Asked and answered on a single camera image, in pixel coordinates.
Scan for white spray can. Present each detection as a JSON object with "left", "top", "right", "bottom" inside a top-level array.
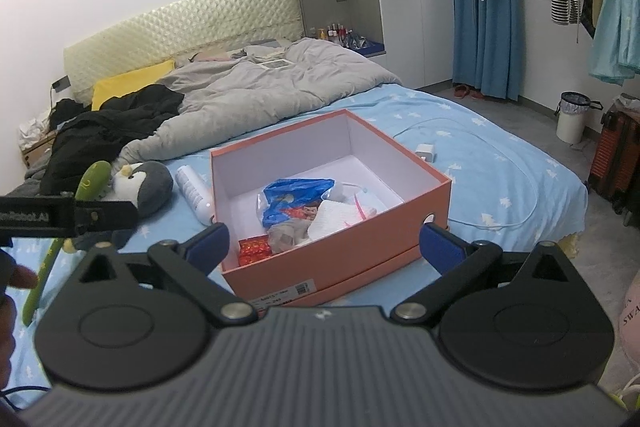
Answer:
[{"left": 175, "top": 164, "right": 217, "bottom": 225}]

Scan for cosmetic bottles group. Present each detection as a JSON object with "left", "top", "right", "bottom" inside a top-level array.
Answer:
[{"left": 310, "top": 23, "right": 383, "bottom": 54}]

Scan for pink cardboard box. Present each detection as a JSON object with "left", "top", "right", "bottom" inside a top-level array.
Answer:
[{"left": 209, "top": 108, "right": 453, "bottom": 308}]

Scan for white trash bin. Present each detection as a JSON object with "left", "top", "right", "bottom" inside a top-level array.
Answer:
[{"left": 554, "top": 91, "right": 603, "bottom": 145}]

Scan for green plush stick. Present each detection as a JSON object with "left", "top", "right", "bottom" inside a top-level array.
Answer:
[{"left": 21, "top": 160, "right": 113, "bottom": 328}]

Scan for black cable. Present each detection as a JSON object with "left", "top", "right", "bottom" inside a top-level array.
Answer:
[{"left": 0, "top": 386, "right": 53, "bottom": 413}]

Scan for orange suitcase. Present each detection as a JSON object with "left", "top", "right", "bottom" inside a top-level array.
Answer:
[{"left": 587, "top": 102, "right": 640, "bottom": 228}]

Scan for black cloth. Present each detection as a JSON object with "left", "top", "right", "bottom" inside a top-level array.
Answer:
[{"left": 50, "top": 98, "right": 93, "bottom": 128}]

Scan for white translucent packet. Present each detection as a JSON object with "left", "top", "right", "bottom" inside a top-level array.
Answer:
[{"left": 265, "top": 219, "right": 313, "bottom": 253}]

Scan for white charger cable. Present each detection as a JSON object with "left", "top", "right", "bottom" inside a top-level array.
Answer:
[{"left": 392, "top": 119, "right": 541, "bottom": 230}]

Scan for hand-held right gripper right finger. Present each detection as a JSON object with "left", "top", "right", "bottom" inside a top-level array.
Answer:
[{"left": 390, "top": 223, "right": 576, "bottom": 325}]

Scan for blue curtain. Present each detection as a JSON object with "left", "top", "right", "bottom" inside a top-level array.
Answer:
[{"left": 446, "top": 0, "right": 521, "bottom": 102}]

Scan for cream quilted headboard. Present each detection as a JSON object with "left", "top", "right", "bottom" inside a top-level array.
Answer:
[{"left": 63, "top": 0, "right": 303, "bottom": 102}]

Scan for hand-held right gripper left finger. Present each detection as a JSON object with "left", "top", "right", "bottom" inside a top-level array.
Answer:
[{"left": 75, "top": 222, "right": 258, "bottom": 330}]

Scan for brown cardboard box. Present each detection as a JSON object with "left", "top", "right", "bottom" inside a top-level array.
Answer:
[{"left": 20, "top": 132, "right": 58, "bottom": 168}]

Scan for black jacket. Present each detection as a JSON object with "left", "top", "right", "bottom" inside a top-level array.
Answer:
[{"left": 40, "top": 84, "right": 186, "bottom": 195}]

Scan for grey penguin plush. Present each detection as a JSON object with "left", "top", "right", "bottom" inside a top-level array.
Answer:
[{"left": 62, "top": 159, "right": 175, "bottom": 254}]

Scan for yellow green cord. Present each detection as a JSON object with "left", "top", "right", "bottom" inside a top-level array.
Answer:
[{"left": 607, "top": 377, "right": 640, "bottom": 413}]

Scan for dark grey blanket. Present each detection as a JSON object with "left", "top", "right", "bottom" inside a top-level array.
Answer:
[{"left": 22, "top": 162, "right": 56, "bottom": 182}]

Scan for person's left hand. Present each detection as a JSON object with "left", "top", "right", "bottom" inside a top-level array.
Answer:
[{"left": 0, "top": 267, "right": 40, "bottom": 402}]

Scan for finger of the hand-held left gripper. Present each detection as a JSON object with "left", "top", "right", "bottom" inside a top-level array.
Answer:
[{"left": 74, "top": 201, "right": 139, "bottom": 239}]

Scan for striped hanging garment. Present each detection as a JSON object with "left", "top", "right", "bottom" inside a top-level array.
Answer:
[{"left": 550, "top": 0, "right": 581, "bottom": 25}]

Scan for light grey duvet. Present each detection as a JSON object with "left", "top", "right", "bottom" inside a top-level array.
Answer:
[{"left": 112, "top": 38, "right": 403, "bottom": 168}]

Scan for yellow pillow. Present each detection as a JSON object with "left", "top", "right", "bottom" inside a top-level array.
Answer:
[{"left": 91, "top": 59, "right": 176, "bottom": 110}]

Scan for blue tree print bed sheet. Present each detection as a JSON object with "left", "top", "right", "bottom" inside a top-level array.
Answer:
[{"left": 0, "top": 84, "right": 588, "bottom": 408}]

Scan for pink garment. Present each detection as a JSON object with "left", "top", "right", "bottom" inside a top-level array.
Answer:
[{"left": 617, "top": 272, "right": 640, "bottom": 358}]

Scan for blue plastic bag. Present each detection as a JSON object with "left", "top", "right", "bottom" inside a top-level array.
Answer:
[{"left": 257, "top": 178, "right": 337, "bottom": 228}]

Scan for white crumpled clothes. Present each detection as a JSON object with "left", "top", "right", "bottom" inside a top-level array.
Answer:
[{"left": 19, "top": 109, "right": 53, "bottom": 150}]

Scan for white tissue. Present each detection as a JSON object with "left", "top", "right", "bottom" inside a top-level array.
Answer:
[{"left": 306, "top": 199, "right": 358, "bottom": 242}]

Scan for red foil packet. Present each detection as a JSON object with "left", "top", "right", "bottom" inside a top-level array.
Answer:
[{"left": 237, "top": 237, "right": 273, "bottom": 267}]

